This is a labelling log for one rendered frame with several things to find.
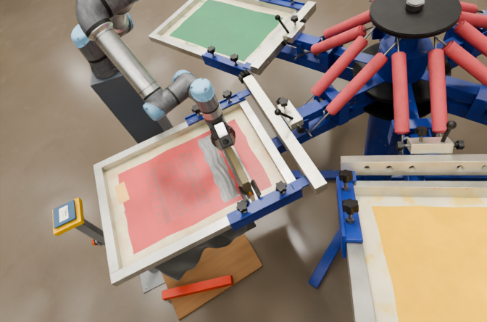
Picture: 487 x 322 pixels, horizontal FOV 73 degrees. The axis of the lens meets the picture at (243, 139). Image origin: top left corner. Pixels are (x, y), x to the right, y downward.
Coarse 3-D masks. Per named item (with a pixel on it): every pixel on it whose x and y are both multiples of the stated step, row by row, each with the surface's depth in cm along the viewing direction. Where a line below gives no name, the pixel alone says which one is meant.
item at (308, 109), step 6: (312, 102) 143; (318, 102) 142; (300, 108) 143; (306, 108) 142; (312, 108) 141; (318, 108) 141; (300, 114) 141; (306, 114) 140; (312, 114) 140; (318, 114) 142; (288, 126) 140
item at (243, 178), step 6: (228, 150) 135; (228, 156) 134; (234, 156) 133; (234, 162) 131; (234, 168) 130; (240, 168) 129; (240, 174) 128; (240, 180) 127; (246, 180) 126; (246, 186) 127; (246, 192) 130
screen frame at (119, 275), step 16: (224, 112) 160; (176, 128) 158; (192, 128) 159; (256, 128) 148; (144, 144) 156; (160, 144) 158; (272, 144) 141; (112, 160) 155; (272, 160) 138; (96, 176) 151; (288, 176) 131; (112, 224) 136; (224, 224) 125; (112, 240) 131; (192, 240) 124; (112, 256) 127; (160, 256) 123; (112, 272) 123; (128, 272) 122
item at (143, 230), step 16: (256, 160) 142; (208, 176) 143; (256, 176) 138; (208, 192) 138; (144, 208) 140; (208, 208) 134; (128, 224) 137; (144, 224) 136; (176, 224) 133; (192, 224) 131; (144, 240) 132
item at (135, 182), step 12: (240, 132) 153; (180, 144) 156; (192, 144) 155; (240, 144) 149; (156, 156) 155; (168, 156) 154; (132, 168) 154; (144, 168) 152; (204, 168) 145; (120, 180) 152; (132, 180) 150; (144, 180) 149; (132, 192) 146; (144, 192) 145; (132, 204) 143
